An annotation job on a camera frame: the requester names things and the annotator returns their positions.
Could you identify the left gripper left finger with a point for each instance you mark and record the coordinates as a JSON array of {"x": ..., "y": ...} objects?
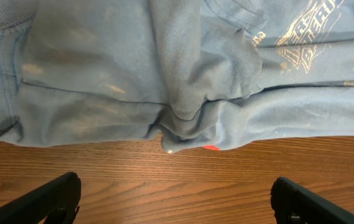
[{"x": 56, "y": 201}]

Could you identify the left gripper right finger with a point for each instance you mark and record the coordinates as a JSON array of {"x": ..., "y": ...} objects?
[{"x": 295, "y": 204}]

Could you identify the light blue t-shirt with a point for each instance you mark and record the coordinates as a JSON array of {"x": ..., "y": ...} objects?
[{"x": 214, "y": 74}]

